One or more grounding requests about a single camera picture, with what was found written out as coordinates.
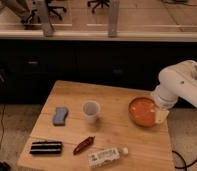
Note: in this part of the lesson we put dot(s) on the cream spatula-like end effector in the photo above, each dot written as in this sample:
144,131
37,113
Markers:
161,115

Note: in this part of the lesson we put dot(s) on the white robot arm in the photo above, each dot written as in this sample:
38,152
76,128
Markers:
175,81

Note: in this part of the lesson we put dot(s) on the orange bowl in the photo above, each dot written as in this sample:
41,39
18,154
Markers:
142,111

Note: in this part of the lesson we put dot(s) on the white paper cup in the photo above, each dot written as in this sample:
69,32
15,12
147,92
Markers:
91,110

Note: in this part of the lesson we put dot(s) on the clear plastic bottle with label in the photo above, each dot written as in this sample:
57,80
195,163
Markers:
106,156

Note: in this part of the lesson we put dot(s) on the blue sponge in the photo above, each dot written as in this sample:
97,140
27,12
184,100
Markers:
60,116

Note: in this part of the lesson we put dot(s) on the black ridged block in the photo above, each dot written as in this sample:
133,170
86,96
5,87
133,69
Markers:
46,147

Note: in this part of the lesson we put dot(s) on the black office chair right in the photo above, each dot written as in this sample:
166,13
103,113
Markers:
97,3

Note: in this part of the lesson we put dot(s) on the black office chair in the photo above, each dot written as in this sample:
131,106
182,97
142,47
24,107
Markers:
97,3
33,16

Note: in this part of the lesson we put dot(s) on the dark cabinet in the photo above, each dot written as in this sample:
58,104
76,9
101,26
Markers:
29,68

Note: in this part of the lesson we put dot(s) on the black office chair left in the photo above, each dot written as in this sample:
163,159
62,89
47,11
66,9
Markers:
33,16

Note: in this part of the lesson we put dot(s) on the black object bottom left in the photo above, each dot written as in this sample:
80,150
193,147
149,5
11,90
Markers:
4,166

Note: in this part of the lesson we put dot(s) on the right metal post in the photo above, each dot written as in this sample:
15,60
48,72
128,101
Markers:
113,18

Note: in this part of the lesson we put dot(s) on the metal post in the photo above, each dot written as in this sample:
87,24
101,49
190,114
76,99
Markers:
44,17
113,18

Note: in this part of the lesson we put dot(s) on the left metal post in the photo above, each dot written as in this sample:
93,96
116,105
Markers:
44,17

